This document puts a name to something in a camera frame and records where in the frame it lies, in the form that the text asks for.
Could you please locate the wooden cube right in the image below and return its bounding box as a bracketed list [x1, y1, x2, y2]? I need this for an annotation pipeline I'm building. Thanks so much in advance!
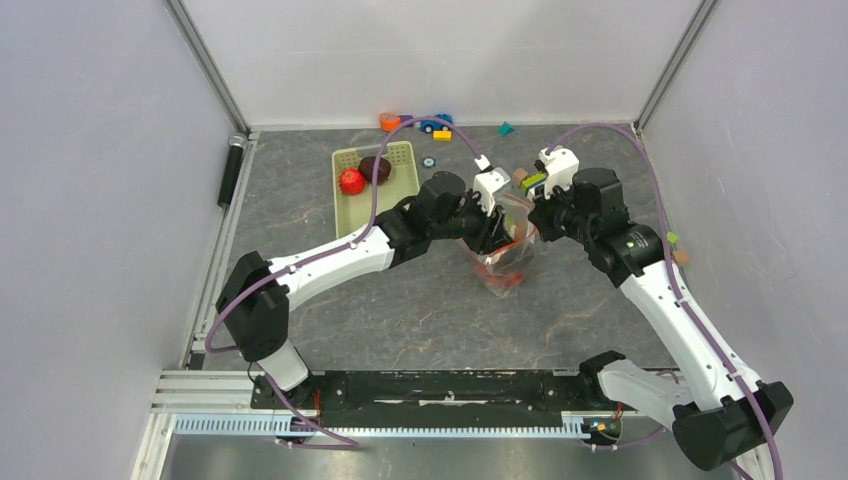
[671, 249, 690, 268]

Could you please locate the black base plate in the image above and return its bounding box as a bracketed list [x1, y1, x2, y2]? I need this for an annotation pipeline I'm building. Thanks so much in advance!
[250, 369, 645, 429]

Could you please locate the wooden cube near bag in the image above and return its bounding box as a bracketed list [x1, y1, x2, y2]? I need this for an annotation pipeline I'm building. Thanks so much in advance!
[512, 168, 529, 186]

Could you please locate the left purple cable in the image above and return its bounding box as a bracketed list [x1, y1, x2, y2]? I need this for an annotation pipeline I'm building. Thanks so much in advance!
[203, 116, 492, 450]

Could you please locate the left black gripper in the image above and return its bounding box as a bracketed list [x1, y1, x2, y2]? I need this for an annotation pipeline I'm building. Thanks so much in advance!
[429, 189, 514, 257]

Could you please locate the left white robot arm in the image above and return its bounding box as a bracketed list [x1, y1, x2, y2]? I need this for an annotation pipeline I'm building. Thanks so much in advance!
[216, 168, 511, 408]

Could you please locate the orange ring toy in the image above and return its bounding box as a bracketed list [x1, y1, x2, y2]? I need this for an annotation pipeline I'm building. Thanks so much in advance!
[378, 112, 403, 132]

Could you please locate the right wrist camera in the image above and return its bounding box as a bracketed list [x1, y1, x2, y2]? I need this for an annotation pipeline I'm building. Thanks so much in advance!
[538, 145, 580, 199]

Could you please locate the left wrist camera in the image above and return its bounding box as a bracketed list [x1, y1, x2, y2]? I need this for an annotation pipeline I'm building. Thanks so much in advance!
[472, 155, 511, 217]

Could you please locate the purple cable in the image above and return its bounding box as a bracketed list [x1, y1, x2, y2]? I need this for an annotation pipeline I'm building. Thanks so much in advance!
[203, 116, 492, 450]
[543, 122, 785, 480]

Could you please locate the green blue white brick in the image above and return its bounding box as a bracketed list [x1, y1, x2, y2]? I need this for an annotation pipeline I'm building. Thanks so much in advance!
[519, 172, 547, 200]

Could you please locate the clear zip top bag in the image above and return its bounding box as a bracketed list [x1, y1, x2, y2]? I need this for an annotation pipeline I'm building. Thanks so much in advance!
[458, 194, 537, 270]

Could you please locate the black microphone left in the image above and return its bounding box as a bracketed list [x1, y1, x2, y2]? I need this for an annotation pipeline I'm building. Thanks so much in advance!
[217, 133, 248, 209]

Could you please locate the blue toy car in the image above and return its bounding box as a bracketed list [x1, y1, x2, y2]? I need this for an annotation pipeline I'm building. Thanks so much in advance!
[419, 114, 453, 134]

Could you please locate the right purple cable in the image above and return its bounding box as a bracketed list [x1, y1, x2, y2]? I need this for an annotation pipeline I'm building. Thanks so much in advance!
[543, 122, 785, 480]

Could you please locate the teal block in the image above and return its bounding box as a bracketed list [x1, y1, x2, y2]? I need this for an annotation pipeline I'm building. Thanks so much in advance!
[498, 122, 515, 137]

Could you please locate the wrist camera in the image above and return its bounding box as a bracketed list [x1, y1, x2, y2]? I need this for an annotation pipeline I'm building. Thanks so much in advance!
[538, 145, 580, 199]
[472, 155, 511, 217]

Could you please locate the yellow block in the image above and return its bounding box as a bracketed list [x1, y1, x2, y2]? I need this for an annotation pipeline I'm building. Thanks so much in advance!
[432, 130, 452, 142]

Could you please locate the green plastic basket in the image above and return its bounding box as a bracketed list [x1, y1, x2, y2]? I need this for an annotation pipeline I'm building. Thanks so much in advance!
[331, 141, 420, 238]

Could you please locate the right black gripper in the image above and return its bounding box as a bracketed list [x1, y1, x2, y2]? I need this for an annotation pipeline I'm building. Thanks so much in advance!
[529, 176, 595, 246]

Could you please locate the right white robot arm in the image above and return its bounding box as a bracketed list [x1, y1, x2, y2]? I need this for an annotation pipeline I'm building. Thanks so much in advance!
[523, 168, 794, 471]

